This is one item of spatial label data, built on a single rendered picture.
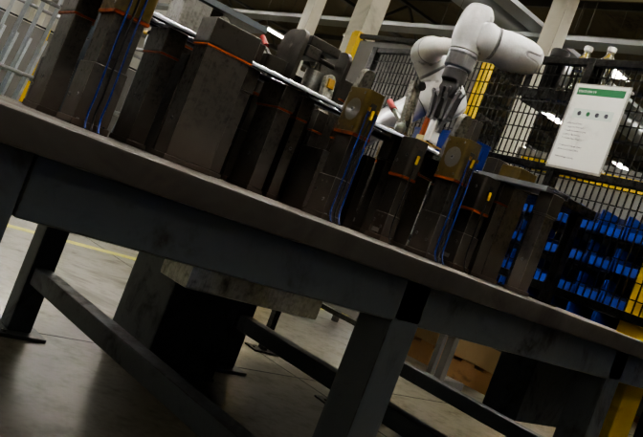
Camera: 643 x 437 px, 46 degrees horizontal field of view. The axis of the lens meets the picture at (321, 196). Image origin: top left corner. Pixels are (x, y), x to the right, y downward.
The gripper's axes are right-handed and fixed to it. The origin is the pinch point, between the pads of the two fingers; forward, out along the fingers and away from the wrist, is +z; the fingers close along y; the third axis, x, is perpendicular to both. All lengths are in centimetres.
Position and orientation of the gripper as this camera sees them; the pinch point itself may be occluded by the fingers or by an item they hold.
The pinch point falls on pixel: (432, 131)
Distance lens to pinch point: 236.4
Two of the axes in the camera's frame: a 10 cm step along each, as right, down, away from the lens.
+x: -7.6, -3.0, -5.7
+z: -3.6, 9.3, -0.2
